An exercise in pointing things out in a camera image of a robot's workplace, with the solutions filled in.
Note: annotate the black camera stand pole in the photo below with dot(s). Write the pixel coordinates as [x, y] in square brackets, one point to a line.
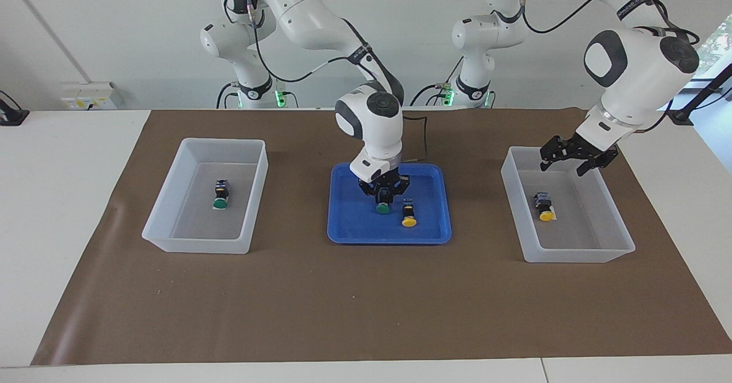
[700, 97]

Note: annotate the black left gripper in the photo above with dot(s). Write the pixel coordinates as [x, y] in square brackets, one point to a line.
[583, 147]

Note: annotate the brown paper table mat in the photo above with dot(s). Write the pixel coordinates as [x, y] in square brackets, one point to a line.
[366, 303]

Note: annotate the yellow push button red-white base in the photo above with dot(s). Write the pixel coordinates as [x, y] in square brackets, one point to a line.
[546, 208]

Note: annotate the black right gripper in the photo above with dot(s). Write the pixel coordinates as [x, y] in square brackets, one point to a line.
[386, 183]

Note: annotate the black desktop device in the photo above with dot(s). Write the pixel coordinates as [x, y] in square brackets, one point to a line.
[11, 117]

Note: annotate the white wall socket box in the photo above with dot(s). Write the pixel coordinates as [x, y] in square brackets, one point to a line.
[88, 96]

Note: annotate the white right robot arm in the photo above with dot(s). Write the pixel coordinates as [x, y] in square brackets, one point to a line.
[309, 17]

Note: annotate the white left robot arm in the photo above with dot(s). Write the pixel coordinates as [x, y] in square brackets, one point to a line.
[640, 68]

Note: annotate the green push button black body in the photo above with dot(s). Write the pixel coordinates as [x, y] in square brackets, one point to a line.
[384, 203]

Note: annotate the translucent white plastic box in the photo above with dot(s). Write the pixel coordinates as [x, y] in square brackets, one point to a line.
[577, 240]
[194, 228]

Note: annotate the yellow push button blue base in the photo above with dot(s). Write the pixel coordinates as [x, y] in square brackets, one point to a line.
[408, 214]

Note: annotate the blue plastic tray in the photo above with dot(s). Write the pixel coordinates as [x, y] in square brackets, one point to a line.
[354, 226]

